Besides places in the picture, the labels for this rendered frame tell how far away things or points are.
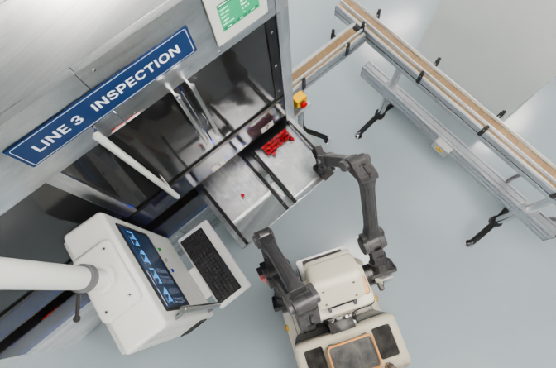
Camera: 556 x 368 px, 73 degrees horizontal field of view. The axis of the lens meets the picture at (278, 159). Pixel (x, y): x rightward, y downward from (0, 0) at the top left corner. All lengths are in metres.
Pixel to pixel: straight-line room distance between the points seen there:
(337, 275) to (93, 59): 1.10
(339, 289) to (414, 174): 1.78
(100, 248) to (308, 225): 1.79
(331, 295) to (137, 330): 0.70
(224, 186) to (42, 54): 1.24
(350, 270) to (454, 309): 1.65
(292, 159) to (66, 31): 1.35
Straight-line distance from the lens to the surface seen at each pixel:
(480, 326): 3.15
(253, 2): 1.30
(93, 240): 1.56
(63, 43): 1.19
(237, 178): 2.13
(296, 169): 2.12
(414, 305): 3.00
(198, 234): 2.18
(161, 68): 1.24
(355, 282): 1.54
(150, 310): 1.45
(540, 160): 2.43
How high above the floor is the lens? 2.90
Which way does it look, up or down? 70 degrees down
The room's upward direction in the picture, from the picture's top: 11 degrees counter-clockwise
